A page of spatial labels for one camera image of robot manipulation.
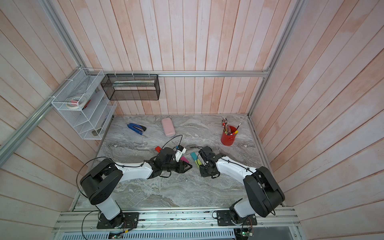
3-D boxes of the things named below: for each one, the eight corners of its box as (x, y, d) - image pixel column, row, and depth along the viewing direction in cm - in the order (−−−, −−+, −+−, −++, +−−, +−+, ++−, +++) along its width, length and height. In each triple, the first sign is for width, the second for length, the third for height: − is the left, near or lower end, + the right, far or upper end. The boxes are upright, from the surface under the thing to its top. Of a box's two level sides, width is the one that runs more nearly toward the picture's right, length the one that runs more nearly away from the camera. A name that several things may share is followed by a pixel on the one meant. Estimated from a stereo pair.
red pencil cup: (222, 146, 104) (225, 135, 94) (220, 136, 110) (223, 125, 100) (233, 146, 104) (237, 135, 94) (231, 136, 110) (235, 125, 100)
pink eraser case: (166, 138, 108) (165, 135, 105) (161, 122, 118) (161, 118, 115) (176, 136, 110) (175, 132, 106) (170, 120, 120) (170, 116, 117)
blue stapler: (126, 128, 115) (125, 126, 113) (132, 122, 119) (131, 120, 117) (141, 135, 111) (140, 133, 109) (147, 129, 114) (146, 127, 113)
